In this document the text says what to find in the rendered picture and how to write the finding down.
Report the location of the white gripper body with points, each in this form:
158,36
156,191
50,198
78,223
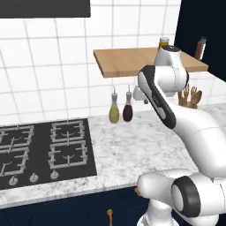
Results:
138,93

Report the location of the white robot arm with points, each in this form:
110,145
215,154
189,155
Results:
200,138

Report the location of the dark vinegar bottle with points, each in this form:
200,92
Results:
127,111

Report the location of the yellow oil bottle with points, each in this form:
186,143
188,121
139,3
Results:
114,113

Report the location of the wooden fork utensil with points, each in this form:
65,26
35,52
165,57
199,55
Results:
184,97

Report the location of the yellow jar with white lid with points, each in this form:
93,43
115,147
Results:
163,43

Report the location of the brown spice bottle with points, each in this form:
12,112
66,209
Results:
200,48

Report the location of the tall navy cabinet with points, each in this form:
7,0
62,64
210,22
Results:
203,23

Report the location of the black gas hob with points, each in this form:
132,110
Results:
44,153

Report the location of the silver hob knob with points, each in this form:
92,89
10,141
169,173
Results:
33,177
13,180
54,175

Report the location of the dark range hood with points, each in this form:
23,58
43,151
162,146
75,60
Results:
44,8

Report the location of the navy base cupboards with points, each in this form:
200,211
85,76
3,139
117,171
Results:
73,210

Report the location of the wooden wall shelf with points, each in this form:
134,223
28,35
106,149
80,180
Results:
126,60

